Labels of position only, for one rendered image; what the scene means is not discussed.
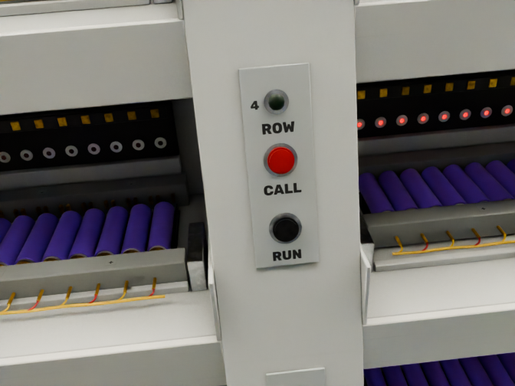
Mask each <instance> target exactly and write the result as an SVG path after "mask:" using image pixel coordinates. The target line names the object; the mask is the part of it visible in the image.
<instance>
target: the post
mask: <svg viewBox="0 0 515 386"><path fill-rule="evenodd" d="M182 10H183V16H184V23H185V36H186V43H187V49H188V56H189V69H190V75H191V82H192V95H193V101H194V108H195V121H196V128H197V134H198V147H199V154H200V160H201V167H202V180H203V186H204V193H205V206H206V213H207V219H208V232H209V239H210V245H211V252H212V265H213V271H214V278H215V291H216V298H217V304H218V317H219V324H220V330H221V343H222V350H223V356H224V363H225V376H226V383H227V386H267V380H266V374H269V373H276V372H282V371H296V370H303V369H310V368H323V367H324V368H325V379H326V386H364V377H363V346H362V287H361V257H360V227H359V168H358V138H357V108H356V48H355V18H354V0H182ZM303 63H309V65H310V95H311V109H312V125H313V154H314V169H315V185H316V200H317V230H318V244H319V260H320V261H319V262H314V263H300V264H292V265H284V266H277V267H263V268H256V261H255V252H254V236H253V227H252V219H251V203H250V194H249V185H248V169H247V160H246V151H245V142H244V126H243V117H242V108H241V92H240V83H239V75H238V69H242V68H252V67H269V66H277V65H287V64H303Z"/></svg>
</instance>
